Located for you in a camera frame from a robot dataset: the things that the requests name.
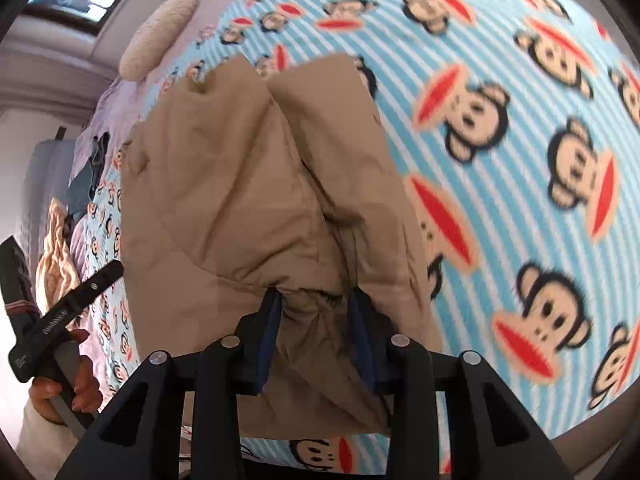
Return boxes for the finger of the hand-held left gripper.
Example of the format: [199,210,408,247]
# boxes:
[37,259,125,335]

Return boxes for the dark blue jeans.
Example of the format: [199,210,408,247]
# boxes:
[66,172,100,222]

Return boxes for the peach crumpled cloth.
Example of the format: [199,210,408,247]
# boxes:
[37,197,85,306]

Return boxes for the khaki padded coat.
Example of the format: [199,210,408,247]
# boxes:
[119,52,444,437]

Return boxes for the striped monkey print blanket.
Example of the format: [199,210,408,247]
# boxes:
[75,0,640,480]

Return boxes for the lilac bed sheet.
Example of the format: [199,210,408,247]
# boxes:
[67,0,238,411]

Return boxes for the beige fuzzy pillow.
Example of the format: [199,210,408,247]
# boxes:
[118,0,200,82]

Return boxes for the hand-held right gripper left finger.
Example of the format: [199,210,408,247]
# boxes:
[55,290,284,480]

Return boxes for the person's left hand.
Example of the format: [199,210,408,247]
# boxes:
[27,328,104,417]

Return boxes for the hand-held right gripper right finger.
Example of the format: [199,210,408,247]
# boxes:
[347,290,576,480]

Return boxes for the person's left forearm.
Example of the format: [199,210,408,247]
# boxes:
[14,402,81,480]

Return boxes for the black garment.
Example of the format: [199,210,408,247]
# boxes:
[87,131,112,196]

